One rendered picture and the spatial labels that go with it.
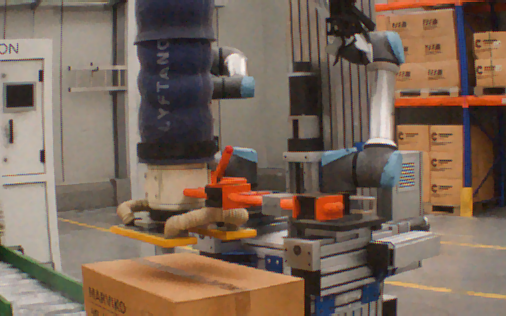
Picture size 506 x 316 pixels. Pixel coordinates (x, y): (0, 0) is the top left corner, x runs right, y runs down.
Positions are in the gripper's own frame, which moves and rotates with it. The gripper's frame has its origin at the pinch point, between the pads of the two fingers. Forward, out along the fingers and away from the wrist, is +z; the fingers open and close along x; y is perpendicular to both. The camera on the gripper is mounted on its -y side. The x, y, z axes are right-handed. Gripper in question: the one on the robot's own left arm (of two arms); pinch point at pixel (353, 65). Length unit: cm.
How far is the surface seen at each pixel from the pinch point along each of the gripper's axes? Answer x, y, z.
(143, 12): -30, 51, -16
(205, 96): -21.5, 36.7, 8.1
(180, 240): -15, 51, 45
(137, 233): -31, 54, 45
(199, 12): -19.8, 39.4, -15.2
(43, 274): -211, 8, 92
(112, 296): -40, 60, 64
